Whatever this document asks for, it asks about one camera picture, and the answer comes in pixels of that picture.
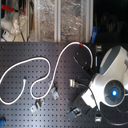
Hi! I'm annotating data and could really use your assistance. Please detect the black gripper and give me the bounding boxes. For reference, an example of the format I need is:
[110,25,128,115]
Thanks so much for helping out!
[72,47,98,78]

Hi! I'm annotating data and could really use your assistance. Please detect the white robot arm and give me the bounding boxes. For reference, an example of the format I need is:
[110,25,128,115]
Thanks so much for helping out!
[74,46,128,110]

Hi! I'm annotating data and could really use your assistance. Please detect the small metal fixture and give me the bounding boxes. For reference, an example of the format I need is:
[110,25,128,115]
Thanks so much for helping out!
[96,45,102,54]

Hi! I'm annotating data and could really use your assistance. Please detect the clear plastic storage bins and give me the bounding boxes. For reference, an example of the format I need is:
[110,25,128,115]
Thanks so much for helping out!
[30,0,93,43]

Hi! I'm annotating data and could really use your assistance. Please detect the blue object at edge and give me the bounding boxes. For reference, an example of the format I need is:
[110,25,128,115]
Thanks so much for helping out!
[0,117,6,127]

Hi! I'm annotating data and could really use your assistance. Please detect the blue vertical handle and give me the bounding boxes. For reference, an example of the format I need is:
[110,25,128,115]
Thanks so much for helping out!
[91,26,98,44]

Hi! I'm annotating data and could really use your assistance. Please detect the middle metal cable clip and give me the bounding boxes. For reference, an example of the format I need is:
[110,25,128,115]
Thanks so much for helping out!
[51,86,59,100]

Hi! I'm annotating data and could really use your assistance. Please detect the white cable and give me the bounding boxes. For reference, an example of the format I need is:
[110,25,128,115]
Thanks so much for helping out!
[0,41,98,105]

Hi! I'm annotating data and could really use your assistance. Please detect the black metal bracket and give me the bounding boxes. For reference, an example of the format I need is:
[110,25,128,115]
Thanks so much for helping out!
[67,107,81,119]

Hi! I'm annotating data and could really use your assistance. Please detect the left metal cable clip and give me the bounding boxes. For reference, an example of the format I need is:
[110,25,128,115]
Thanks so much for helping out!
[30,99,45,113]

